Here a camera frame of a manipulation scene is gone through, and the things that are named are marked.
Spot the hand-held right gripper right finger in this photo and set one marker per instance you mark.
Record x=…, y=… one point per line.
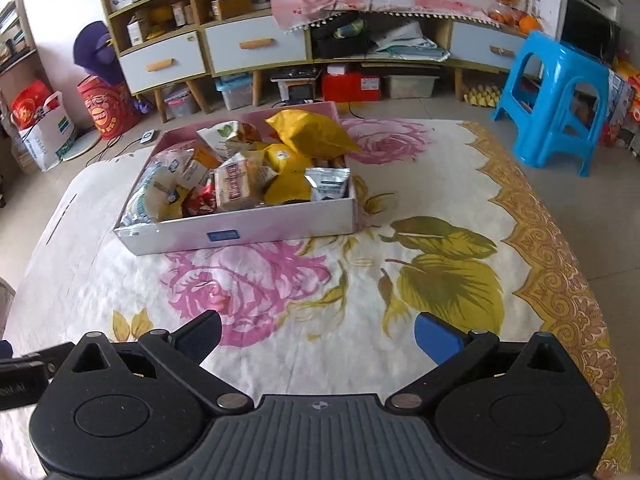
x=440, y=337

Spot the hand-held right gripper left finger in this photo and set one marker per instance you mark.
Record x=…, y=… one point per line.
x=200, y=335

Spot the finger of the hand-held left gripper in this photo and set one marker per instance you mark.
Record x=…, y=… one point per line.
x=30, y=357

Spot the pink cardboard box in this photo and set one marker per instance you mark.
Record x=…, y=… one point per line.
x=240, y=232

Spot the clear wafer packet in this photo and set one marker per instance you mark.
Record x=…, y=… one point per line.
x=240, y=182

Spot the white orange snack packet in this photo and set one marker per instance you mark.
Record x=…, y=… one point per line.
x=200, y=167

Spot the yellow chips packet blue label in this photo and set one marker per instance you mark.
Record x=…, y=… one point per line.
x=287, y=189

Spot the white black printed packet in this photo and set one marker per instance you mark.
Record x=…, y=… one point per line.
x=327, y=185

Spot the yellow snack packet blue logo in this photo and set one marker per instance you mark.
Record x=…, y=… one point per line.
x=287, y=157

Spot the white green snack packet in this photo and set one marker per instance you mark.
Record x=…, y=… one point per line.
x=220, y=135

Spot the plain yellow puffy packet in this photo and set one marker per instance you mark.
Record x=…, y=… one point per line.
x=310, y=132

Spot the floral tablecloth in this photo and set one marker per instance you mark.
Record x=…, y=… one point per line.
x=450, y=200

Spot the small white device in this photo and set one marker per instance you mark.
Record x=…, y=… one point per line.
x=148, y=138

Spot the white round floor plate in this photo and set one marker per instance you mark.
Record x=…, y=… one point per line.
x=82, y=147

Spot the white shopping bag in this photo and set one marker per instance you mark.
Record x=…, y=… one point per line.
x=47, y=140

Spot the clear grey storage box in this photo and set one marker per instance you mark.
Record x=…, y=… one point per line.
x=182, y=102

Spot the clear storage box blue lid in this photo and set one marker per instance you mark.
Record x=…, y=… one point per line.
x=234, y=92

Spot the yellow egg tray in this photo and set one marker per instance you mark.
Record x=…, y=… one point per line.
x=481, y=96

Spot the red cylindrical bag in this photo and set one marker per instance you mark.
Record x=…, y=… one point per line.
x=107, y=107

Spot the clear plastic storage box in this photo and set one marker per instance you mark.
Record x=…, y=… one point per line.
x=412, y=87

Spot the red gift bag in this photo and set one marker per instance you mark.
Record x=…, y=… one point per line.
x=30, y=105

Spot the red box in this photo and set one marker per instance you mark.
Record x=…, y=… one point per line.
x=352, y=87

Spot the white storage box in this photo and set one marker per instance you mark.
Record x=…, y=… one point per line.
x=295, y=87

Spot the pile of papers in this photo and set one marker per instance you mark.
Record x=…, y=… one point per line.
x=407, y=45

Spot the low wooden tv stand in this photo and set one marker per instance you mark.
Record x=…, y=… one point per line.
x=480, y=45

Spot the blue plastic stool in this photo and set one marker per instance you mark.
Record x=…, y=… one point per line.
x=545, y=60

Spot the purple plush toy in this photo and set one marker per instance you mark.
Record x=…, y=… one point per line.
x=95, y=50

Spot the small white carton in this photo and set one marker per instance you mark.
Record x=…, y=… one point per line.
x=135, y=31

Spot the yellow shelf item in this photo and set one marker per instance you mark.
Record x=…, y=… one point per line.
x=161, y=22

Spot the black bag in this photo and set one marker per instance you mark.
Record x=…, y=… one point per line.
x=340, y=37

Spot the brown cardboard box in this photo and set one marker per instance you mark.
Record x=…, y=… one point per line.
x=232, y=7

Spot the pink floral cloth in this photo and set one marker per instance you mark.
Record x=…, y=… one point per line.
x=380, y=2

